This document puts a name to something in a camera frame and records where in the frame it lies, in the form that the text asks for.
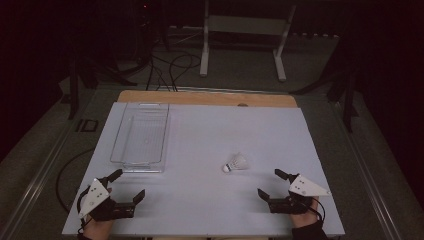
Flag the person's right hand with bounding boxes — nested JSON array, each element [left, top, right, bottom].
[[289, 195, 321, 230]]

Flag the person's left hand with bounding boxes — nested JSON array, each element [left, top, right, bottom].
[[82, 187, 114, 240]]

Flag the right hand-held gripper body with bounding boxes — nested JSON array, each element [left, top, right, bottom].
[[268, 173, 332, 215]]

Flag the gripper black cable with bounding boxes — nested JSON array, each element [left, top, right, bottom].
[[308, 196, 326, 224], [76, 185, 94, 235]]

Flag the tangled black floor cables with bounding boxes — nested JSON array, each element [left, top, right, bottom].
[[145, 52, 202, 92]]

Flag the black floor cable loop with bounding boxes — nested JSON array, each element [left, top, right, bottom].
[[55, 147, 96, 215]]

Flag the white table cover board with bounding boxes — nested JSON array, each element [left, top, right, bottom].
[[61, 101, 346, 239]]

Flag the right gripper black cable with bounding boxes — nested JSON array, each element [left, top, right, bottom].
[[308, 196, 326, 224]]

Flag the black tripod stand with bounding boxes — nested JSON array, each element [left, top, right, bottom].
[[288, 33, 361, 134], [66, 39, 138, 121]]

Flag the white metal stand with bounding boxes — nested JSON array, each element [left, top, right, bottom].
[[199, 0, 298, 83]]

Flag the white feather shuttlecock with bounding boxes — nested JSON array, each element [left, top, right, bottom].
[[222, 152, 250, 174]]

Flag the metal floor rail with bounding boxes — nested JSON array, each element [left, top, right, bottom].
[[331, 99, 403, 240], [0, 89, 101, 240]]

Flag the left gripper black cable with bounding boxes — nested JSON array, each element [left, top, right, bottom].
[[76, 185, 94, 235]]

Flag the clear plastic container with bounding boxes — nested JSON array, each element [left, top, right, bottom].
[[109, 102, 171, 174]]

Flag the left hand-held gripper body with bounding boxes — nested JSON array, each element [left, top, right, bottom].
[[78, 178, 137, 222]]

